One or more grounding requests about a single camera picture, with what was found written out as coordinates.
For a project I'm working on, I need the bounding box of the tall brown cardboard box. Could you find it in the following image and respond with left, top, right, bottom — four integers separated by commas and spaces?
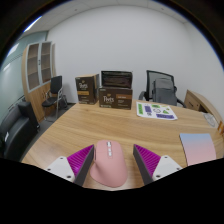
74, 73, 100, 105

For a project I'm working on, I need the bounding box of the black mesh office chair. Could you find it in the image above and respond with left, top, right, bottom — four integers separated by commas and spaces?
138, 69, 187, 108

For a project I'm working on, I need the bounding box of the wooden shelf unit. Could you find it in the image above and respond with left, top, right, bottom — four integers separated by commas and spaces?
21, 40, 58, 123

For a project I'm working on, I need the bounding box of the black box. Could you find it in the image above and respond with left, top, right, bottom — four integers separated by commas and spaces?
100, 70, 134, 90

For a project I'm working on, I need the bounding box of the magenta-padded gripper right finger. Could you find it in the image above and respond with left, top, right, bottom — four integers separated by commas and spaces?
132, 143, 183, 186

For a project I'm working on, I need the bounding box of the white sticker sheet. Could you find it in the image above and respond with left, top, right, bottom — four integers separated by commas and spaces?
136, 101, 179, 121

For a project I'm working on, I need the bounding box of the pink and blue mouse pad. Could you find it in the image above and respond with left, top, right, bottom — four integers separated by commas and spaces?
179, 132, 217, 167

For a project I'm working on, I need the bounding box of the black sofa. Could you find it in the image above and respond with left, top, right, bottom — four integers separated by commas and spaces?
0, 100, 40, 161

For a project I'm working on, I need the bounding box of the wooden side desk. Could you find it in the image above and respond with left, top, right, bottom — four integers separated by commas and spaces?
183, 89, 224, 124

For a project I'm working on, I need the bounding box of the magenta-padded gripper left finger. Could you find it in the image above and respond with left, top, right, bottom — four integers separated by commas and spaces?
44, 143, 95, 187

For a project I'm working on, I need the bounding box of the wide brown cardboard box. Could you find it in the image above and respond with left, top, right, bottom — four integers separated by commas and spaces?
98, 86, 134, 110

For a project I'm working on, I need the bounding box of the pink computer mouse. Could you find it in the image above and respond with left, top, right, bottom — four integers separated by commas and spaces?
89, 139, 129, 189

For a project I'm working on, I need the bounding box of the grey backpack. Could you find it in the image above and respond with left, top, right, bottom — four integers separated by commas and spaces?
151, 77, 178, 107

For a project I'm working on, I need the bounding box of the black visitor chair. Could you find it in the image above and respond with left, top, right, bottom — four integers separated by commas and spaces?
41, 75, 68, 121

